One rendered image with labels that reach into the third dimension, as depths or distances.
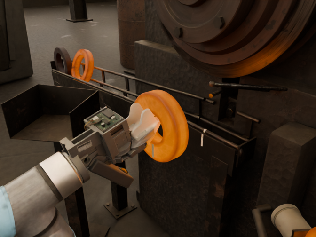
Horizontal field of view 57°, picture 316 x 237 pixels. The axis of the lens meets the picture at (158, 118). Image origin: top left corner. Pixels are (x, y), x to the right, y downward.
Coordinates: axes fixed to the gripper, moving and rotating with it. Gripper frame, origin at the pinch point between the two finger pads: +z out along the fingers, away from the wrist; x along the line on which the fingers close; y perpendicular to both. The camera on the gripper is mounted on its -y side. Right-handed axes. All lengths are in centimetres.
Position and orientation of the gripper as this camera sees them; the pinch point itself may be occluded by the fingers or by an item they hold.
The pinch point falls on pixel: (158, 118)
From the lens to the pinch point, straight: 62.2
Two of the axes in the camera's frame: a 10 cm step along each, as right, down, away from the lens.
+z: 7.4, -5.2, 4.3
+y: -2.0, -7.8, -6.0
